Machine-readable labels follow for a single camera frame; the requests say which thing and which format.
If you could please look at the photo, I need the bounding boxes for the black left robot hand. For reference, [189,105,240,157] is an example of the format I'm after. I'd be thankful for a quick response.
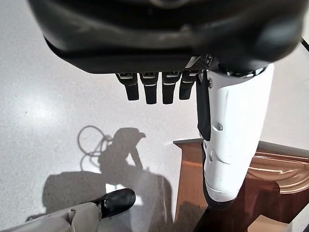
[26,0,304,211]

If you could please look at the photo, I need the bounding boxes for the silver left robot leg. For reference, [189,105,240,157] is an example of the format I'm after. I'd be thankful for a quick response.
[0,188,136,232]

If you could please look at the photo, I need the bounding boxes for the white floor cable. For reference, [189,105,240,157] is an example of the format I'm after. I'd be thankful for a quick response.
[77,125,121,170]

